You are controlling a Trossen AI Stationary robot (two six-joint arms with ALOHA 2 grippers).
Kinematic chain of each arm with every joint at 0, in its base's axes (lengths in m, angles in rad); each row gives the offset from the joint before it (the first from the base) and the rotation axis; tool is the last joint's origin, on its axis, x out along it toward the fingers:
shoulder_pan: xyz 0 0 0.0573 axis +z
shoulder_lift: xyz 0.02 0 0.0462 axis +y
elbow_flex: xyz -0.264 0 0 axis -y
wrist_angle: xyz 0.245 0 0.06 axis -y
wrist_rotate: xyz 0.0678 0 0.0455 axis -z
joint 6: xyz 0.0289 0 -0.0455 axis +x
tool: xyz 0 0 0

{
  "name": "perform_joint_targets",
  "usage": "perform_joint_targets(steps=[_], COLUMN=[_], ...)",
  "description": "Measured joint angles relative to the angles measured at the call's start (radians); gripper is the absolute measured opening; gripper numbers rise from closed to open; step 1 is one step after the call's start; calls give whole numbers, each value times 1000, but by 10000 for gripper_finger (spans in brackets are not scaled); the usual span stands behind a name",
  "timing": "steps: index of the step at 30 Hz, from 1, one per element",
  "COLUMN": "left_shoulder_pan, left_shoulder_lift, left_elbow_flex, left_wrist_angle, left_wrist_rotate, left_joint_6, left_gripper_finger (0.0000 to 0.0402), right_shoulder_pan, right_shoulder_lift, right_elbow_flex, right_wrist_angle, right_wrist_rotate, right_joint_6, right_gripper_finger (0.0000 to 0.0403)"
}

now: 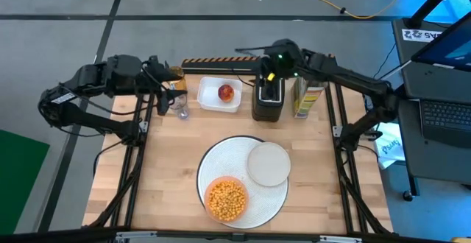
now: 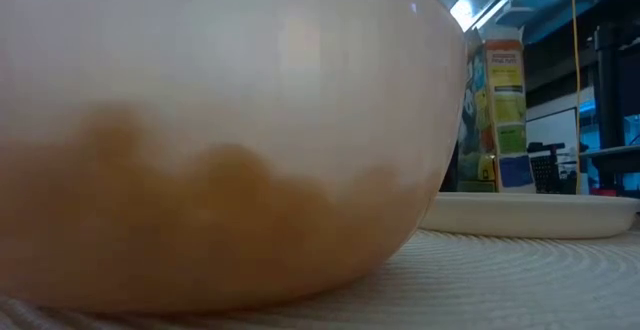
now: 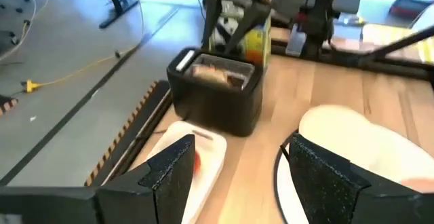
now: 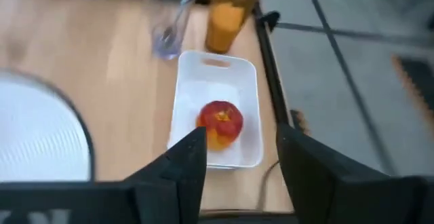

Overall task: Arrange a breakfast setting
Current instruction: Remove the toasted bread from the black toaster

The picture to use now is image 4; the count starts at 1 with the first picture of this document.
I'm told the black orange-edged floor mat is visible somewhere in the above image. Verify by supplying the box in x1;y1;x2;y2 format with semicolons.
391;54;434;123

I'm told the clear plastic utensil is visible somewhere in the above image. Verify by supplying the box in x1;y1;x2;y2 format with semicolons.
161;0;199;48

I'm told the red apple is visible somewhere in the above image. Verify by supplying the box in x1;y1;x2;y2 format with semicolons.
195;100;245;152

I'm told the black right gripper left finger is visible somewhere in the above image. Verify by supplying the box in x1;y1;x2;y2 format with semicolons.
0;126;208;224

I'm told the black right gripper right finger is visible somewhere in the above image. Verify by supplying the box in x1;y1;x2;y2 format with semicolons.
275;122;434;224

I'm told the clear drinking glass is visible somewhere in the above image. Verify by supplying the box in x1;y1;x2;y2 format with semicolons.
150;0;196;61

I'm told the white round plate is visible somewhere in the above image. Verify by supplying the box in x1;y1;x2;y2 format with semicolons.
0;67;97;183

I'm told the white plastic tray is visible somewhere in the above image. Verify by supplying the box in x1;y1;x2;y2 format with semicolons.
166;50;265;170

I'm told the black table frame rail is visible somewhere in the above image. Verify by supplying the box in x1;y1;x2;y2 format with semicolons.
251;0;291;126

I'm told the thin dark cable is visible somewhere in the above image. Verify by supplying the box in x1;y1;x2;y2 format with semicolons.
256;160;281;212

